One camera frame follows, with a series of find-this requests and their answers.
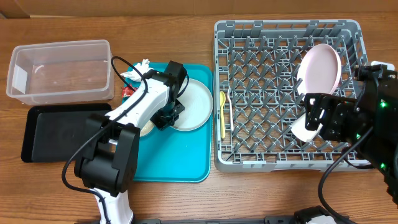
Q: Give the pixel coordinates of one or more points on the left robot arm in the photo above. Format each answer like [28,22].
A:
[106,163]

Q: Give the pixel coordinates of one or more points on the grey dishwasher rack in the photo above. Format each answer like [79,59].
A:
[259,60]

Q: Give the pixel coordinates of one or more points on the bowl of rice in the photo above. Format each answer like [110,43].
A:
[148,127]

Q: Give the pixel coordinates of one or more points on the black tray bin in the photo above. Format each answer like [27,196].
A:
[53,133]

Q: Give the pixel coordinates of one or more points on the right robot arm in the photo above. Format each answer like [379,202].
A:
[368,123]

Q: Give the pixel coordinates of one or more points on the crumpled white tissue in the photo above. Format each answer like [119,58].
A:
[138,71]

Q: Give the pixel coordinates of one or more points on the white plastic spoon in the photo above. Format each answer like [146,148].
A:
[230,109]

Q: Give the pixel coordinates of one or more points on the yellow plastic spoon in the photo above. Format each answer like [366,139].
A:
[222,123]

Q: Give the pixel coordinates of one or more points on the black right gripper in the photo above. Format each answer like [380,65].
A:
[338,107]

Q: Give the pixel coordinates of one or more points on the red candy wrapper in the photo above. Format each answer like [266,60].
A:
[128,91]

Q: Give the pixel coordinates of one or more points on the grey plate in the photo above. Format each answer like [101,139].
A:
[198,102]

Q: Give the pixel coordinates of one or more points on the white paper cup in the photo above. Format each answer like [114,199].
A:
[299,130]

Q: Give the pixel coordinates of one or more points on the pink plate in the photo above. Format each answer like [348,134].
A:
[320,70]

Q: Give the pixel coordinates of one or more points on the teal plastic tray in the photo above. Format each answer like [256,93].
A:
[179,156]

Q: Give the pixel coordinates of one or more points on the clear plastic bin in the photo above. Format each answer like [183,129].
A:
[61,72]

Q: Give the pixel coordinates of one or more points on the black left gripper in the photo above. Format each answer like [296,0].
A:
[163,123]

